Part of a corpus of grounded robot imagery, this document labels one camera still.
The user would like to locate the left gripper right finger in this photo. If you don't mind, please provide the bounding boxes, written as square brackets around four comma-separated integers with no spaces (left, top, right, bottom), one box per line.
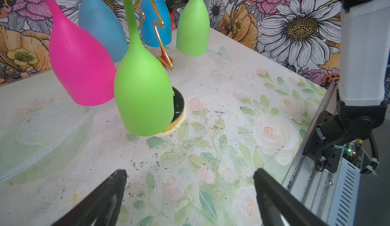
[253,169,326,226]

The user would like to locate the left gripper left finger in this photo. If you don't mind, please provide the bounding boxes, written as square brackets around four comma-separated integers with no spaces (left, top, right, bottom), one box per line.
[53,169,127,226]

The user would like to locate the green wine glass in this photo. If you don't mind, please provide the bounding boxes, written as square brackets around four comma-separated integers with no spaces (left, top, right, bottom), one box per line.
[114,0,174,137]
[176,0,210,57]

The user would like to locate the red wine glass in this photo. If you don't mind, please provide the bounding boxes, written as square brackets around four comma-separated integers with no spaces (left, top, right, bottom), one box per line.
[169,9,174,31]

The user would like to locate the pink wine glass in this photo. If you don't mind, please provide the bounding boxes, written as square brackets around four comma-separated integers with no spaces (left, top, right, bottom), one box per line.
[45,0,116,107]

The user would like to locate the right blue wine glass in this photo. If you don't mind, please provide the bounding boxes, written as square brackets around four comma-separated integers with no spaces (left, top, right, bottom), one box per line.
[140,0,172,48]

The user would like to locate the blue wine glass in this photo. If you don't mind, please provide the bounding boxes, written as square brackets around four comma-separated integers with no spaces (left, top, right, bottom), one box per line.
[78,0,128,62]
[140,0,172,48]

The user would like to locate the left blue wine glass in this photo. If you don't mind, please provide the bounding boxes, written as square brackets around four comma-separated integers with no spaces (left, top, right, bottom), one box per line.
[78,0,128,62]

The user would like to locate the aluminium front rail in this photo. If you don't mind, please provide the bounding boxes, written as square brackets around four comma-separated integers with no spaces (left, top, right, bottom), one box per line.
[282,83,344,223]

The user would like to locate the white perforated cable duct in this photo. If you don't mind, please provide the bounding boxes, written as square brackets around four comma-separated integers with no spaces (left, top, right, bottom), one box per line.
[327,159,361,226]

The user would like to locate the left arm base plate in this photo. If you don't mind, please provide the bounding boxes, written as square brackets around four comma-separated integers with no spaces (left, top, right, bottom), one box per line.
[303,110,366,173]

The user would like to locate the gold wire glass rack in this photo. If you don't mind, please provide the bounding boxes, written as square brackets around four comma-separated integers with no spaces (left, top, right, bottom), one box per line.
[133,0,186,133]

